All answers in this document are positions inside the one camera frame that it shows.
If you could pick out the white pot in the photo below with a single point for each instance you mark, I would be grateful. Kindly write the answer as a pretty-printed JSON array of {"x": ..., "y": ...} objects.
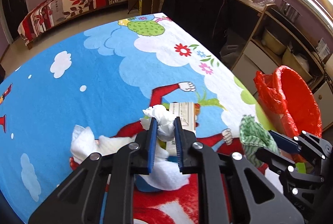
[{"x": 296, "y": 62}]

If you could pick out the dark wardrobe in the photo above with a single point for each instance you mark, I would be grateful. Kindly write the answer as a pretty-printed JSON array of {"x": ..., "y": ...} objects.
[{"x": 13, "y": 5}]

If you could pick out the wooden shelf cabinet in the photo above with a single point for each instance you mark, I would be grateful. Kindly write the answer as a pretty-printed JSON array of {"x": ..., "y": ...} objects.
[{"x": 249, "y": 57}]

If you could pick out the metal pot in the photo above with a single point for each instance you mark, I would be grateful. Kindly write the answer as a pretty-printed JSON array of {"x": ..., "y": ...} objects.
[{"x": 288, "y": 9}]

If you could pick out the red bin with bag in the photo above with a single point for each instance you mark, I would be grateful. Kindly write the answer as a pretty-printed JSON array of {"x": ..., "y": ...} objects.
[{"x": 299, "y": 99}]

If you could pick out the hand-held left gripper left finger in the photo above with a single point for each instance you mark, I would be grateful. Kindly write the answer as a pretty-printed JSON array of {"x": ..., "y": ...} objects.
[{"x": 152, "y": 146}]

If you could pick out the white tissue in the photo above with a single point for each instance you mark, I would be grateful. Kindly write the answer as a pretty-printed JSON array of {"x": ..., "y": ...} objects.
[
  {"x": 82, "y": 140},
  {"x": 164, "y": 120}
]

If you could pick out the bed with floral bedspread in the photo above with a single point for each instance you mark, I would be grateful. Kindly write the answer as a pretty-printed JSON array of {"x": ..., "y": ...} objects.
[{"x": 72, "y": 5}]

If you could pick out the clear printed packet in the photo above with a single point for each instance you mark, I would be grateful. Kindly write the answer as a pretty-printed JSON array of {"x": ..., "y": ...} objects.
[{"x": 324, "y": 48}]

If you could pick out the trash bin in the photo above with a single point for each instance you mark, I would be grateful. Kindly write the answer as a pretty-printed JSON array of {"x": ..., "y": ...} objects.
[{"x": 274, "y": 116}]

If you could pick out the cream pot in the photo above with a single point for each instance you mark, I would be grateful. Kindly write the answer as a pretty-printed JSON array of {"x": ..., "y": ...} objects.
[{"x": 273, "y": 41}]

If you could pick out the green striped cloth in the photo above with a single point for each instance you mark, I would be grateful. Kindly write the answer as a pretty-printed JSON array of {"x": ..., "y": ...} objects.
[{"x": 253, "y": 135}]

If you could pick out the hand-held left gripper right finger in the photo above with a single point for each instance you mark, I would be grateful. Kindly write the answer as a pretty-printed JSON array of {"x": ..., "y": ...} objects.
[{"x": 179, "y": 146}]

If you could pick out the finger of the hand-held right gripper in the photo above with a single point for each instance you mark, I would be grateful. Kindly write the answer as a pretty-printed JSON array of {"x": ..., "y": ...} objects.
[
  {"x": 285, "y": 142},
  {"x": 275, "y": 160}
]

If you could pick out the large black case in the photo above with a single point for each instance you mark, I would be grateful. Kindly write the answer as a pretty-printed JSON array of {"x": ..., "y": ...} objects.
[{"x": 195, "y": 10}]

